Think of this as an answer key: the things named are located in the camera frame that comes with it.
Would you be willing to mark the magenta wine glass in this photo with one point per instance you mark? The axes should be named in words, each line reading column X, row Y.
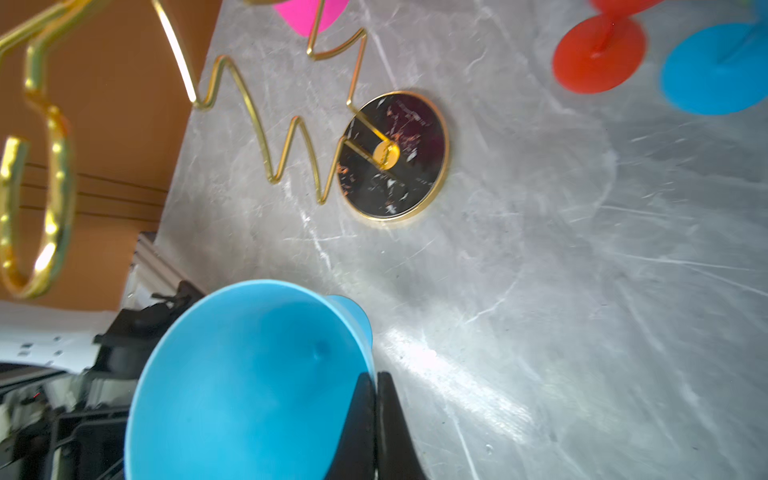
column 300, row 15

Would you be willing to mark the red wine glass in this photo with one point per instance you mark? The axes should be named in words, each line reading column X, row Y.
column 603, row 51

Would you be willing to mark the light blue wine glass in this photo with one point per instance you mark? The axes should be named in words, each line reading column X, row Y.
column 719, row 70

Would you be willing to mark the teal blue wine glass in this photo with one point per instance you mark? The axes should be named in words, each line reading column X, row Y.
column 254, row 381

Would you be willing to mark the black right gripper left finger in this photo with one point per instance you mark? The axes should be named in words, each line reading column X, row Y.
column 356, row 451

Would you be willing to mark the gold wire wine glass rack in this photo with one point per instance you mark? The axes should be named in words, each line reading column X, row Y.
column 40, row 32

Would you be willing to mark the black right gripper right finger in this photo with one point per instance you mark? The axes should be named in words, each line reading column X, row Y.
column 396, row 456

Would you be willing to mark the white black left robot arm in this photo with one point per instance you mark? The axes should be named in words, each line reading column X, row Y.
column 67, row 380

